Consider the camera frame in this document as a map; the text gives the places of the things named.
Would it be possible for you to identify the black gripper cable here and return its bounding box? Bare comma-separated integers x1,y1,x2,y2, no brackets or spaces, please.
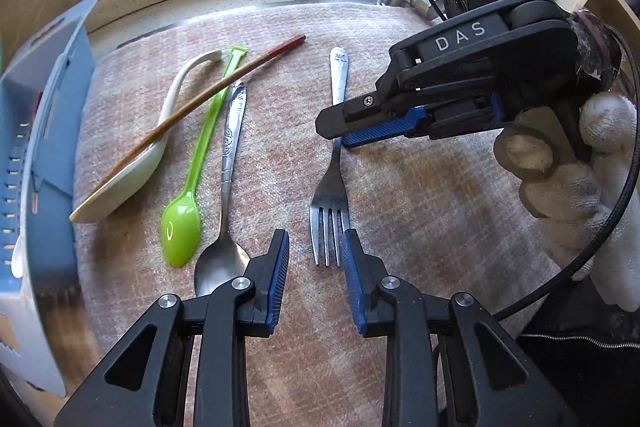
407,0,640,322

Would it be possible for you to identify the red-tipped brown chopstick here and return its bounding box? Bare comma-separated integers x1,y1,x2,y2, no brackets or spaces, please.
70,34,307,222

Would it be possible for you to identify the plain white ceramic spoon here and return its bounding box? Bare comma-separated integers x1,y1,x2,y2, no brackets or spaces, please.
69,49,223,224

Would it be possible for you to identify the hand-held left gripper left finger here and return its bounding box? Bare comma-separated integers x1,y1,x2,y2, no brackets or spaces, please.
54,229,291,427

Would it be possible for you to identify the person's dark clothing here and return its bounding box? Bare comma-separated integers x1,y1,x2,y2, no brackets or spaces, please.
517,292,640,427

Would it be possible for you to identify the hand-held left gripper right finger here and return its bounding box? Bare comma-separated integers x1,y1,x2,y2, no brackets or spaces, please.
340,229,581,427

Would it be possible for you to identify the blue plastic drain basket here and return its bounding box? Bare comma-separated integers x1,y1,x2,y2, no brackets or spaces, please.
0,0,103,398

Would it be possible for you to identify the stainless steel spoon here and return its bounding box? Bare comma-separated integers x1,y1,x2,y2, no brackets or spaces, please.
194,80,251,298

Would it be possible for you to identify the checked pink dish cloth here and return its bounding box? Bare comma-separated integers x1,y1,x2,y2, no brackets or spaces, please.
65,2,601,427

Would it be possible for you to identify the stainless steel fork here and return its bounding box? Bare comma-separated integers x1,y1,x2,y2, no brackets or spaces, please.
310,48,351,267

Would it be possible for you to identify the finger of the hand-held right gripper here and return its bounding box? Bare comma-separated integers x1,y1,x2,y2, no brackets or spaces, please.
341,108,434,148
316,94,427,141

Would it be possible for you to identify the person's right hand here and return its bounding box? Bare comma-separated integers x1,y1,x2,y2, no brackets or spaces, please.
492,93,640,308

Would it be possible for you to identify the green plastic spoon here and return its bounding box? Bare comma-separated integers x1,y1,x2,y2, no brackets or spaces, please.
160,47,249,268

